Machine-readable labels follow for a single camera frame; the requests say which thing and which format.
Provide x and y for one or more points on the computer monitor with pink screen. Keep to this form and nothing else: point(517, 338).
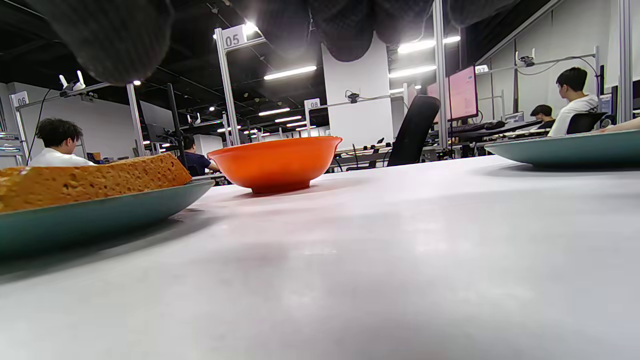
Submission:
point(462, 92)

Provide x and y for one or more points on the person's right hand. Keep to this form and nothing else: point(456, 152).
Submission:
point(115, 40)

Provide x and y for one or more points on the row of ceiling strip lights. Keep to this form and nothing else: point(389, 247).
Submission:
point(290, 73)

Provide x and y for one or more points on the toasted bread slice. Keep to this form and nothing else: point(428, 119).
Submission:
point(90, 182)

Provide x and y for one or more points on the aluminium frame post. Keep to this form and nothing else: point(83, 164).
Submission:
point(227, 90)
point(625, 60)
point(440, 75)

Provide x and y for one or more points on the teal round plate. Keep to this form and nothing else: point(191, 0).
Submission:
point(570, 150)
point(100, 217)

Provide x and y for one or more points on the black office chair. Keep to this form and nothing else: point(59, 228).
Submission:
point(585, 122)
point(412, 130)

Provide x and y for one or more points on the another person's forearm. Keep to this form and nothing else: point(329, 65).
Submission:
point(622, 125)

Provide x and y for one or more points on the orange plastic bowl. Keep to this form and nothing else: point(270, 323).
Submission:
point(275, 165)

